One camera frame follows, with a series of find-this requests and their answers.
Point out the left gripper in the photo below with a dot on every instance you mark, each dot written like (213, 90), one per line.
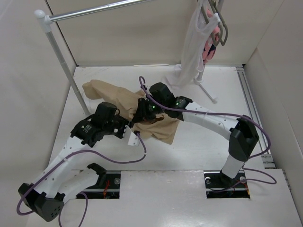
(124, 122)

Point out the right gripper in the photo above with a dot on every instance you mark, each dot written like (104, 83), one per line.
(142, 114)

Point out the beige t shirt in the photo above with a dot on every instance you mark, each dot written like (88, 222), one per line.
(127, 102)

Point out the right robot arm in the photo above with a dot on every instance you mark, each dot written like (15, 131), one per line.
(240, 131)

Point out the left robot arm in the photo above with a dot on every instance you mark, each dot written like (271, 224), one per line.
(51, 190)

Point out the grey clothes hanger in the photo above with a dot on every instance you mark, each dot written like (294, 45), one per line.
(222, 36)

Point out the white tank top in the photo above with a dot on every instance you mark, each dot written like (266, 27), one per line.
(198, 33)

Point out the pink patterned garment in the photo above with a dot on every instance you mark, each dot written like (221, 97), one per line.
(209, 48)

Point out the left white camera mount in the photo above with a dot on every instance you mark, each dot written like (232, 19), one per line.
(130, 137)

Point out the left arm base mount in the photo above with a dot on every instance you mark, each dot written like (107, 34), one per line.
(106, 187)

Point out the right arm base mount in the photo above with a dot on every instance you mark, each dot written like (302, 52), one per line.
(218, 186)

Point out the aluminium rail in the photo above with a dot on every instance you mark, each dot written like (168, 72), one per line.
(267, 159)

